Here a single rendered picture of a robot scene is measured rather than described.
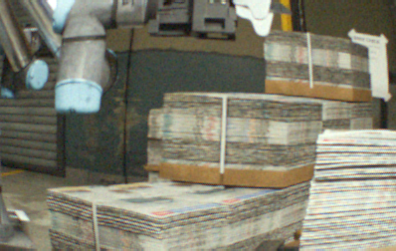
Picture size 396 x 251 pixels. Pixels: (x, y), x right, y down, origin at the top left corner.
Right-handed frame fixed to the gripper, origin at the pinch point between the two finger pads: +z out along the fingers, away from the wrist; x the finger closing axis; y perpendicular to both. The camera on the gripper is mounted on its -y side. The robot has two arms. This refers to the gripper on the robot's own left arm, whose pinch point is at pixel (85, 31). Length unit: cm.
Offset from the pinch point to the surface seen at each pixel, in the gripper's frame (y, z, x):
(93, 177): 188, 461, -505
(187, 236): 40, -4, 51
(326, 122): 20, 73, 31
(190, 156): 32.1, 35.8, 12.3
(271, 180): 34, 41, 37
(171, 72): 74, 508, -457
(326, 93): 13, 97, 13
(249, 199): 35, 23, 44
